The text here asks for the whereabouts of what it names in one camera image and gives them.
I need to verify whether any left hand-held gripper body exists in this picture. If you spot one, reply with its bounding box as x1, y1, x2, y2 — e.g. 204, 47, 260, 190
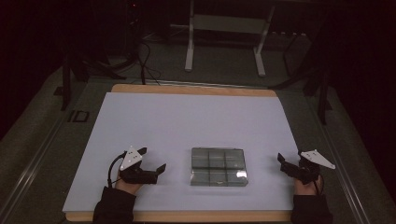
119, 146, 159, 185

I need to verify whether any black square floor bracket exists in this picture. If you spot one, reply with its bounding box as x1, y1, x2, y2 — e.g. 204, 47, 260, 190
67, 109, 91, 123

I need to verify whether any metal floor rail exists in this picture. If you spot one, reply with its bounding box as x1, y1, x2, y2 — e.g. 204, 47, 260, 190
305, 92, 372, 224
0, 114, 69, 224

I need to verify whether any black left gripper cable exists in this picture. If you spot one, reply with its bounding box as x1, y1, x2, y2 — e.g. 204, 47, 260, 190
106, 150, 129, 189

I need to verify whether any white table mat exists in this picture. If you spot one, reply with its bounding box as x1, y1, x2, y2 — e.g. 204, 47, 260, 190
62, 91, 301, 215

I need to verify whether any clear plastic compartment box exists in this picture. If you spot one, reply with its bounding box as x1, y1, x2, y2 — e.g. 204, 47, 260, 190
190, 147, 249, 188

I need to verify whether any white metal stand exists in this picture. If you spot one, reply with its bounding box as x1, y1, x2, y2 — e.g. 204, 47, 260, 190
184, 0, 276, 77

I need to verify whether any black floor cable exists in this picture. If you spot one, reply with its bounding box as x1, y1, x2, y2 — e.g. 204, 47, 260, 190
135, 39, 163, 87

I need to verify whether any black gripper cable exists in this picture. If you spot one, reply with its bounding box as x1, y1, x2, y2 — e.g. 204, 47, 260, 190
106, 150, 129, 189
312, 174, 325, 197

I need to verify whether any person's left hand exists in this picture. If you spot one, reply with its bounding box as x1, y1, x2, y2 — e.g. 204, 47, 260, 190
114, 169, 145, 197

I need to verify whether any black tripod stand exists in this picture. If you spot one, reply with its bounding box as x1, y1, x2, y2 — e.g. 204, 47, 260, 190
60, 0, 145, 112
270, 0, 333, 126

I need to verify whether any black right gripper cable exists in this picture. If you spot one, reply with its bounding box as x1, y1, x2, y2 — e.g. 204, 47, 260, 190
312, 174, 325, 197

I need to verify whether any person's right hand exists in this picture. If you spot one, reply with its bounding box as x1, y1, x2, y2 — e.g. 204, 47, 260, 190
293, 175, 323, 197

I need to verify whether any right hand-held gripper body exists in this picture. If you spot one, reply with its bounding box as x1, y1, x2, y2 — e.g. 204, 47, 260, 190
279, 148, 337, 186

